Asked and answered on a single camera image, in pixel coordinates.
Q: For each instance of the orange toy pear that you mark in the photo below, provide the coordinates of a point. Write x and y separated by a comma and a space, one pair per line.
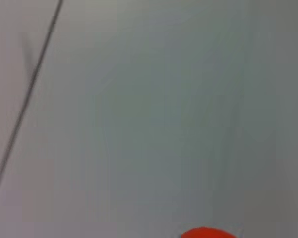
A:
205, 233

